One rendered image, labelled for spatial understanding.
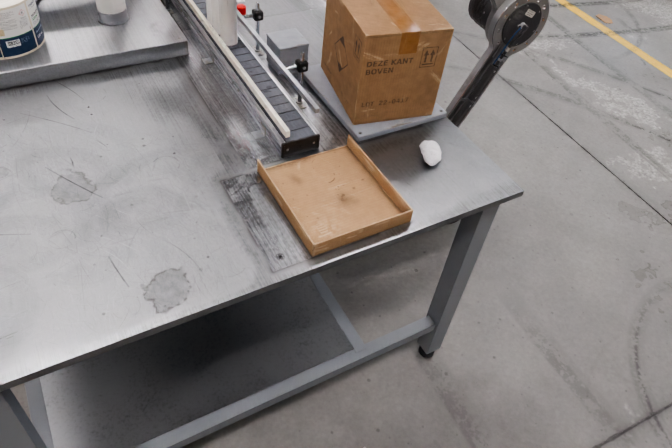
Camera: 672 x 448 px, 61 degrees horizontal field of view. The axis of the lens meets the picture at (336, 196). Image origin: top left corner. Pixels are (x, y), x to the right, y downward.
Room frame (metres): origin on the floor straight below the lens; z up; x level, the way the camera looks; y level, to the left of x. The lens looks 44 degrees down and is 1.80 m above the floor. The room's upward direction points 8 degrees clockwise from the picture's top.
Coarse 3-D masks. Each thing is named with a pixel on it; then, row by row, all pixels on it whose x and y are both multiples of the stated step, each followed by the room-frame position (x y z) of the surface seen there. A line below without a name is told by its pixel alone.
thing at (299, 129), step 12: (204, 0) 1.80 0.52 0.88; (192, 12) 1.70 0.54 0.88; (204, 12) 1.71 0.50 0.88; (240, 48) 1.52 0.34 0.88; (228, 60) 1.45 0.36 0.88; (240, 60) 1.46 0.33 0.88; (252, 60) 1.47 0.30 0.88; (252, 72) 1.40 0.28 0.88; (264, 72) 1.41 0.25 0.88; (264, 84) 1.35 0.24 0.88; (252, 96) 1.31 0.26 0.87; (264, 96) 1.30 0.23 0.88; (276, 96) 1.30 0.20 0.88; (276, 108) 1.25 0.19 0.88; (288, 108) 1.26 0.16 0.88; (288, 120) 1.20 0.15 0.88; (300, 120) 1.21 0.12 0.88; (300, 132) 1.16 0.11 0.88; (312, 132) 1.17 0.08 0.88
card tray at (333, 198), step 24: (264, 168) 1.02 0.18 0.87; (288, 168) 1.07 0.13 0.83; (312, 168) 1.08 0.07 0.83; (336, 168) 1.09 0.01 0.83; (360, 168) 1.11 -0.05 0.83; (288, 192) 0.98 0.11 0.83; (312, 192) 1.00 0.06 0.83; (336, 192) 1.01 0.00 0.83; (360, 192) 1.02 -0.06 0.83; (384, 192) 1.03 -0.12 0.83; (288, 216) 0.90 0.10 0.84; (312, 216) 0.92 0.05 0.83; (336, 216) 0.93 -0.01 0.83; (360, 216) 0.94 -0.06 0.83; (384, 216) 0.95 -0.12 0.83; (408, 216) 0.94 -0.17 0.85; (312, 240) 0.84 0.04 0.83; (336, 240) 0.83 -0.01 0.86
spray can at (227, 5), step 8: (224, 0) 1.52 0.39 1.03; (232, 0) 1.53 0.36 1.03; (224, 8) 1.52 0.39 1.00; (232, 8) 1.53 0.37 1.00; (224, 16) 1.52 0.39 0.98; (232, 16) 1.53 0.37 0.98; (224, 24) 1.52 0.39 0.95; (232, 24) 1.53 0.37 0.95; (224, 32) 1.52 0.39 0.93; (232, 32) 1.53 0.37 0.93; (224, 40) 1.52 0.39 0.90; (232, 40) 1.53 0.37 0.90
